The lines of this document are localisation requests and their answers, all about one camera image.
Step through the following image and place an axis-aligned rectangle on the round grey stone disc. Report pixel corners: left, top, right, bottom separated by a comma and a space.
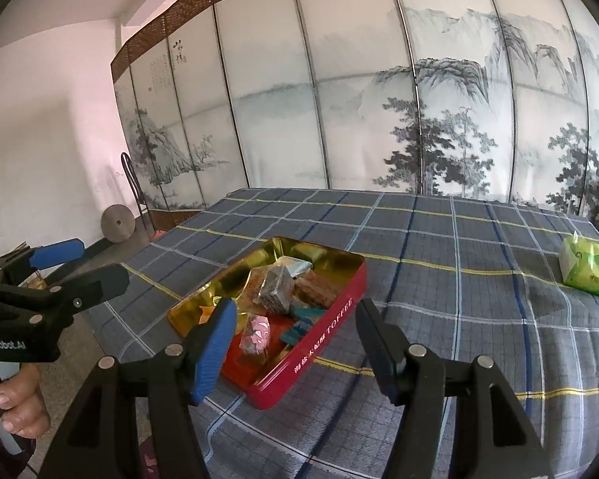
101, 204, 135, 243

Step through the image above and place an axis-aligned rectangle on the green tissue pack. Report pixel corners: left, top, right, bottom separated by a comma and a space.
559, 232, 599, 299

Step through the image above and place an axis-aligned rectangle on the black metal chair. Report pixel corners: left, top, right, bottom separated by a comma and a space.
121, 152, 165, 233

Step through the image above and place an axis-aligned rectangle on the blue plaid tablecloth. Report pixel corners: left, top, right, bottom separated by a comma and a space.
87, 187, 599, 479

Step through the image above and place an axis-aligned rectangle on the pink snack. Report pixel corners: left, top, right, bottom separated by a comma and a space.
240, 312, 273, 355

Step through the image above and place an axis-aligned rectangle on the clear packet of brown snacks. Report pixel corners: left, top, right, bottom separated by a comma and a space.
292, 272, 347, 309

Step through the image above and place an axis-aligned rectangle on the red tin box gold interior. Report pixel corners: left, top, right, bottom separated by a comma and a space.
167, 236, 369, 411

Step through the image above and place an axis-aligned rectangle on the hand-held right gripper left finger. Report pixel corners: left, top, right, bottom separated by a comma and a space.
37, 298, 239, 479

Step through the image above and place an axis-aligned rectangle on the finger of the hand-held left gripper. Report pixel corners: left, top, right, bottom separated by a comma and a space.
27, 263, 131, 333
0, 238, 87, 290

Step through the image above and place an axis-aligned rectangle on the dark grey snack packet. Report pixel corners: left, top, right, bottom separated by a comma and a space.
257, 264, 296, 314

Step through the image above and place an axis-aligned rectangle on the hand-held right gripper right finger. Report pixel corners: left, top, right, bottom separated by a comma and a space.
354, 298, 555, 479

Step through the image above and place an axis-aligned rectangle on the painted landscape folding screen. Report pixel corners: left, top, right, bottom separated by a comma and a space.
111, 0, 599, 215

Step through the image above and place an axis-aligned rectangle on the clear packet of orange nuts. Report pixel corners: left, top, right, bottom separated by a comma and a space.
247, 267, 268, 305

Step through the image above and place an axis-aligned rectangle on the person's left hand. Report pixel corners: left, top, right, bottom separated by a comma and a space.
0, 364, 51, 440

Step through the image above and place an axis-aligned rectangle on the small blue candy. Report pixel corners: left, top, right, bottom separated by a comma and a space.
280, 320, 314, 347

